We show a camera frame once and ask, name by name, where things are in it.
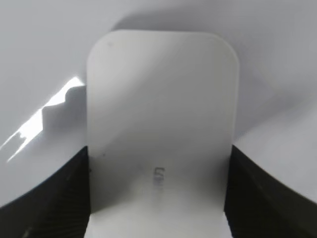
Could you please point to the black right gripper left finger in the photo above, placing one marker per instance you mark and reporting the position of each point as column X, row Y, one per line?
column 59, row 207

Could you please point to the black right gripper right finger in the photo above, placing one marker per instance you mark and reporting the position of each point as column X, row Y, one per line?
column 259, row 206

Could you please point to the white whiteboard eraser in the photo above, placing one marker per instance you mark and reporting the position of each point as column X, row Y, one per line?
column 161, row 110

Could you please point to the white magnetic whiteboard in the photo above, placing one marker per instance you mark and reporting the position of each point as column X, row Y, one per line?
column 45, row 43

